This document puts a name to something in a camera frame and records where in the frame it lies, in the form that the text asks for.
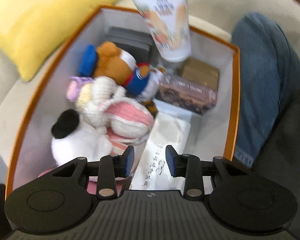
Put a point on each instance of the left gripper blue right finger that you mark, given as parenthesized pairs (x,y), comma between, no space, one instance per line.
(179,164)

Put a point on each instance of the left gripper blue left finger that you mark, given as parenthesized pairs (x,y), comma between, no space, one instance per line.
(117,166)

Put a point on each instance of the white rectangular case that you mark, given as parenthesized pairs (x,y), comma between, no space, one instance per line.
(152,172)

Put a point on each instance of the white printed cream tube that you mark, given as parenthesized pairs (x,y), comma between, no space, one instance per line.
(168,23)

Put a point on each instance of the grey box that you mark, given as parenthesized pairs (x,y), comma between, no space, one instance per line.
(138,44)

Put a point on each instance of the illustrated card box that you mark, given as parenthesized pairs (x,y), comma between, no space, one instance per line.
(186,94)

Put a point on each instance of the red panda plush toy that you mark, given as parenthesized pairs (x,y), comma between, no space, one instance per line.
(122,70)

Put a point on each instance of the small brown cardboard box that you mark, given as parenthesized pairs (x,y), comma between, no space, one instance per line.
(201,72)

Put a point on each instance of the pink item in box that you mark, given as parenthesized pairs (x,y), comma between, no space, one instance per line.
(121,184)

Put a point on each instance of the white knitted bunny plush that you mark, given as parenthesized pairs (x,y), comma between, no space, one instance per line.
(106,115)

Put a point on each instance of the white black plush toy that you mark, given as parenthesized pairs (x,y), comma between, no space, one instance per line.
(72,138)

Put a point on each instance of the orange storage box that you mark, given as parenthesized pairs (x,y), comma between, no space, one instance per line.
(212,133)

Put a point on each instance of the yellow cushion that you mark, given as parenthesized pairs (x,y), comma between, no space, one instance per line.
(30,30)

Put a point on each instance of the blue jeans leg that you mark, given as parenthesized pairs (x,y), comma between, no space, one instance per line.
(270,76)

